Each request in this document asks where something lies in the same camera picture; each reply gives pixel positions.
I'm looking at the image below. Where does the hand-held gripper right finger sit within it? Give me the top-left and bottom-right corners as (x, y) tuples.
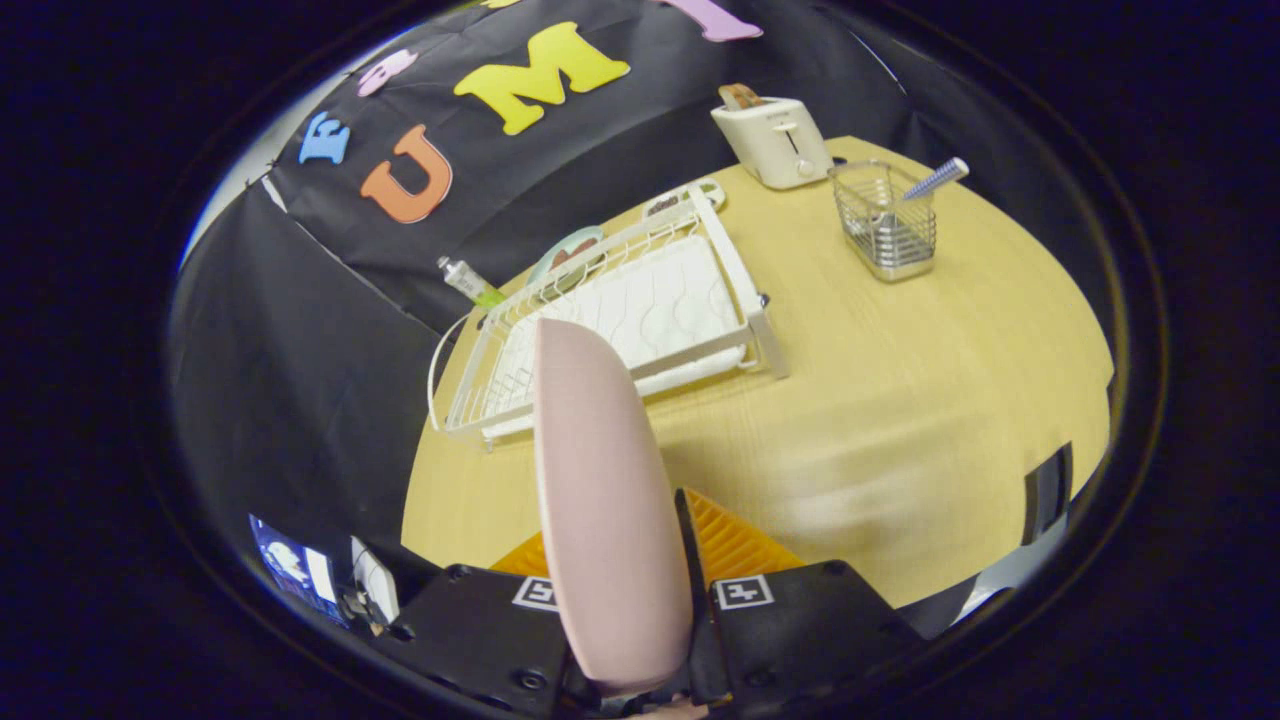
(673, 487), (923, 713)

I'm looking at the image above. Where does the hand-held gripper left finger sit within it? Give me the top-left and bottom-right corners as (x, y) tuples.
(385, 530), (576, 720)

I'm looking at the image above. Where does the pink plate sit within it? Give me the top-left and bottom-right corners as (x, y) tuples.
(532, 318), (694, 696)

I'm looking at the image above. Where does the white wire dish rack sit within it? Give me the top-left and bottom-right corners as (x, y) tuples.
(427, 178), (791, 451)

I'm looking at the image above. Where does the metal wire basket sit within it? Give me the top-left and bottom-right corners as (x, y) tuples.
(828, 160), (938, 283)

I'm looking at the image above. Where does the spoon with checkered blue handle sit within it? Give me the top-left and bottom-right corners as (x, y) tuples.
(870, 157), (971, 226)

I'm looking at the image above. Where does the teal plate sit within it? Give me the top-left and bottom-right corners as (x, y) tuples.
(525, 225), (606, 289)

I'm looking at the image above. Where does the computer monitor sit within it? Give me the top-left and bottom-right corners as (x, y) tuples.
(248, 514), (341, 626)

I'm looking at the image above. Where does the clear bottle with green liquid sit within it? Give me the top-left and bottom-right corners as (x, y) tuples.
(437, 256), (508, 309)

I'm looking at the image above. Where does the white two-compartment condiment tray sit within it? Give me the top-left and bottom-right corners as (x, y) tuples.
(643, 178), (727, 219)

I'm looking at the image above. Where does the black upright panel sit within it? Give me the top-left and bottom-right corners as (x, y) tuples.
(1022, 443), (1073, 546)

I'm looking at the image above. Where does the white toaster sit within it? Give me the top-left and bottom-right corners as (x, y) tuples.
(711, 96), (834, 191)

